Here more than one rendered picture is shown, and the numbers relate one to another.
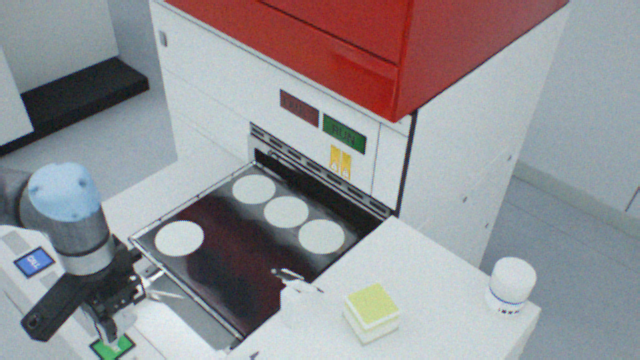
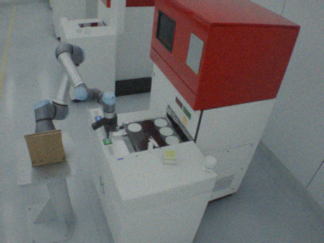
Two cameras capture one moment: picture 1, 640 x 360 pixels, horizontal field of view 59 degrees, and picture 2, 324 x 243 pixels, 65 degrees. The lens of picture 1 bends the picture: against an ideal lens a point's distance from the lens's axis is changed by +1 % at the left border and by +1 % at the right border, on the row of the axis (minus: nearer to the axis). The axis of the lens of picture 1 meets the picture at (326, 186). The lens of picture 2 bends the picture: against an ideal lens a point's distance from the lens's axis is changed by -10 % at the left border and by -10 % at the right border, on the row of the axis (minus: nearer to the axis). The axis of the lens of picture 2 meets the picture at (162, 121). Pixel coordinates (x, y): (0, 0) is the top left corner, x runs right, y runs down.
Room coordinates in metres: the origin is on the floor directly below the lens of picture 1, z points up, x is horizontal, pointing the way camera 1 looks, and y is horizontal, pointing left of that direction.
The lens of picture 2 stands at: (-0.64, -0.51, 2.25)
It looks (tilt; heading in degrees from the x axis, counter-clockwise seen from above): 38 degrees down; 22
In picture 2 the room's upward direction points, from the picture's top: 8 degrees clockwise
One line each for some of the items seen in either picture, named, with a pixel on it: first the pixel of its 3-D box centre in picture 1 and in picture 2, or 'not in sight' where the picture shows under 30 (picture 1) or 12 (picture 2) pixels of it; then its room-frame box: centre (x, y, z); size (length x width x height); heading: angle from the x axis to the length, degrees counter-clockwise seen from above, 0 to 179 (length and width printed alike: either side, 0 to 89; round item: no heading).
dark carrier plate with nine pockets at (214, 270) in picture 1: (251, 237); (152, 133); (0.82, 0.16, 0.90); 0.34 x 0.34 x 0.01; 50
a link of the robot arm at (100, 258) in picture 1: (84, 246); (109, 112); (0.52, 0.34, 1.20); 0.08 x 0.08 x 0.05
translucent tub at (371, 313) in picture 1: (371, 314); (169, 157); (0.57, -0.09, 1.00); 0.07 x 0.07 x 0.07; 31
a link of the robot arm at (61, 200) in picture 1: (68, 207); (108, 102); (0.52, 0.34, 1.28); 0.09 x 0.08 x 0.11; 79
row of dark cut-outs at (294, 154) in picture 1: (314, 166); (179, 121); (1.00, 0.03, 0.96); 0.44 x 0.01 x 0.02; 50
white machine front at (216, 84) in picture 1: (263, 112); (171, 102); (1.12, 0.16, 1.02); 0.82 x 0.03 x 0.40; 50
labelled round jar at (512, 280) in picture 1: (508, 288); (209, 165); (0.63, -0.34, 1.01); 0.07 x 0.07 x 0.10
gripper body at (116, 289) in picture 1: (103, 280); (110, 123); (0.52, 0.33, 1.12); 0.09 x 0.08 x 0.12; 140
